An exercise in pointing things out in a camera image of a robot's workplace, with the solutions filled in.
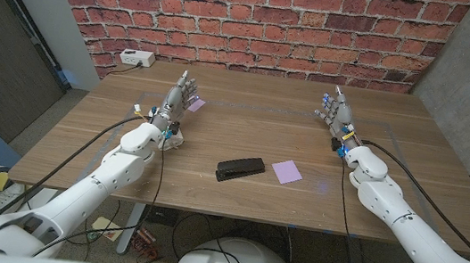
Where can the black box under table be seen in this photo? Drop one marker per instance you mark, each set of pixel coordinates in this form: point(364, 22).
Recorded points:
point(161, 217)

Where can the white shoe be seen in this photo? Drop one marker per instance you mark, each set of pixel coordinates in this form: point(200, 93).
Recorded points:
point(6, 200)

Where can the white power strip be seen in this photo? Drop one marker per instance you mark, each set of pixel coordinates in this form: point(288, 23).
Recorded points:
point(137, 57)

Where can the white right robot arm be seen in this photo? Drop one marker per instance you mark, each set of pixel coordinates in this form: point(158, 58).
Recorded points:
point(407, 229)

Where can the small purple sticky note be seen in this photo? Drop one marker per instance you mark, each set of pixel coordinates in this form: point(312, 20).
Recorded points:
point(197, 105)

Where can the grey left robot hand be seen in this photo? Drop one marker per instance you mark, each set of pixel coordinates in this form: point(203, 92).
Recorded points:
point(176, 99)

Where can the yellow paper sheet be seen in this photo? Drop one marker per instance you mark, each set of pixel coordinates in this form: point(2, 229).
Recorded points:
point(107, 228)

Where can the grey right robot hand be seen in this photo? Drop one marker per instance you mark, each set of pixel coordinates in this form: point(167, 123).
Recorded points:
point(342, 120)

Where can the large purple sticky note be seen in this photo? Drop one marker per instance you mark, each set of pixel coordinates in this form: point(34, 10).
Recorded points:
point(286, 172)

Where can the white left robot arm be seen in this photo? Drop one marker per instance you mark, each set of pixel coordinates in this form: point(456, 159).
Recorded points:
point(113, 170)

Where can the red brick printed backdrop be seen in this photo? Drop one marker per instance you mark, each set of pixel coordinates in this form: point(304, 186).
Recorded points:
point(253, 21)

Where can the black stapler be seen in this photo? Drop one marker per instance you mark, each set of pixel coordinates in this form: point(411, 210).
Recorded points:
point(239, 169)

